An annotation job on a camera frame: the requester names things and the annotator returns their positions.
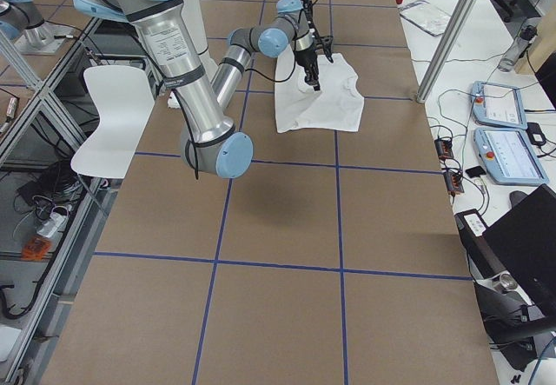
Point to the orange device under table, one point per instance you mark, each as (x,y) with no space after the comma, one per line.
(35,248)

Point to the silver-edged plastic document bag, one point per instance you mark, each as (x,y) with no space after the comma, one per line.
(426,17)

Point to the black laptop computer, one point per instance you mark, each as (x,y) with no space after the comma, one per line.
(524,241)

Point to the white long-sleeve printed shirt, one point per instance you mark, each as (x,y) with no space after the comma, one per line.
(338,105)

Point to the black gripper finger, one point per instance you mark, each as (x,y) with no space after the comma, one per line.
(316,84)
(308,80)

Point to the white power strip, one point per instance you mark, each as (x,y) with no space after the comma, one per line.
(51,226)

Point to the black orange connector box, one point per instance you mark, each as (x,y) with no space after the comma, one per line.
(453,181)
(444,148)

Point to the white plastic chair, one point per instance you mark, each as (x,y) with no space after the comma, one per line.
(124,101)

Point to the black box with white label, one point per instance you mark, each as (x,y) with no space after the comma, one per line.
(471,226)

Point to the upper black orange connector box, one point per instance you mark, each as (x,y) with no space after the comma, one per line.
(444,148)

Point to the lower blue teach pendant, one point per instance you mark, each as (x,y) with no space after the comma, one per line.
(508,156)

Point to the lower black orange connector box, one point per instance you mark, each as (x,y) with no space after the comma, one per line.
(453,181)

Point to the upper blue teach pendant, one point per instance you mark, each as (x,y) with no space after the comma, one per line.
(497,105)

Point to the white central mounting column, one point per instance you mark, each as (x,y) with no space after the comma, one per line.
(192,16)

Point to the blue teach pendant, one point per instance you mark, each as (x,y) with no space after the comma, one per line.
(508,156)
(497,105)

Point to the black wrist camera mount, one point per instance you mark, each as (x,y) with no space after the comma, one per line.
(325,44)

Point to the aluminium frame post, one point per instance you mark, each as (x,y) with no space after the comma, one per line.
(456,23)

